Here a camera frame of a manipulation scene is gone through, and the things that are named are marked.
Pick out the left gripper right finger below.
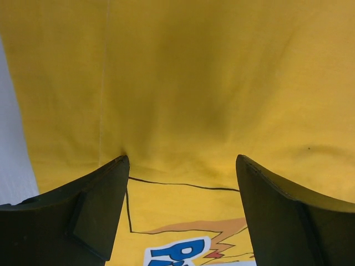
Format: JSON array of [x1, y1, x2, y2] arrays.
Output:
[[236, 155, 354, 266]]

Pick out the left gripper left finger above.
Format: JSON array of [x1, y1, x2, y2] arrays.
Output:
[[1, 156, 130, 265]]

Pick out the yellow cartoon placemat cloth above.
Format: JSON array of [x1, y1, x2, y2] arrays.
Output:
[[1, 1, 354, 265]]

